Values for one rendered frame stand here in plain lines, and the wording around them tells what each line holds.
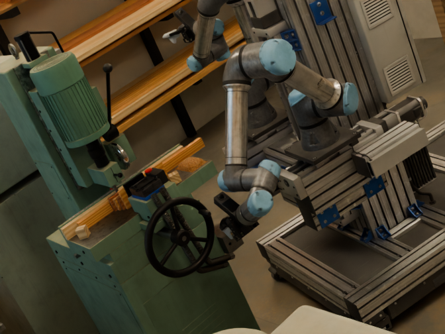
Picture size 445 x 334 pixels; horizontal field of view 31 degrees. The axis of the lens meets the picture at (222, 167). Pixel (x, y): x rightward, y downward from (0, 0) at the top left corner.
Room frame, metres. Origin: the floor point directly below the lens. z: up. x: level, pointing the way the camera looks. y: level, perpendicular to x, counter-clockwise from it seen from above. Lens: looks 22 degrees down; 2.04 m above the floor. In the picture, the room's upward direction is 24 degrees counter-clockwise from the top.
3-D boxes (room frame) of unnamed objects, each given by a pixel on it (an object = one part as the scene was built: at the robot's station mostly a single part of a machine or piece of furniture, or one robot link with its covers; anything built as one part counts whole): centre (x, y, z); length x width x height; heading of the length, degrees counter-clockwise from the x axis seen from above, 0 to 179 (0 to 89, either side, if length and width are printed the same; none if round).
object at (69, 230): (2.88, 0.38, 0.92); 0.60 x 0.02 x 0.05; 119
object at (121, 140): (3.08, 0.36, 1.02); 0.09 x 0.07 x 0.12; 119
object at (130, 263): (2.95, 0.46, 0.76); 0.57 x 0.45 x 0.09; 29
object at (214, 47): (3.55, -0.20, 1.12); 0.11 x 0.08 x 0.11; 122
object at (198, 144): (2.90, 0.31, 0.92); 0.62 x 0.02 x 0.04; 119
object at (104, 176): (2.86, 0.41, 1.03); 0.14 x 0.07 x 0.09; 29
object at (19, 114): (3.10, 0.55, 1.16); 0.22 x 0.22 x 0.72; 29
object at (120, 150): (3.02, 0.36, 1.02); 0.12 x 0.03 x 0.12; 29
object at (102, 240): (2.77, 0.31, 0.87); 0.61 x 0.30 x 0.06; 119
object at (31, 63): (2.97, 0.47, 1.53); 0.08 x 0.08 x 0.17; 29
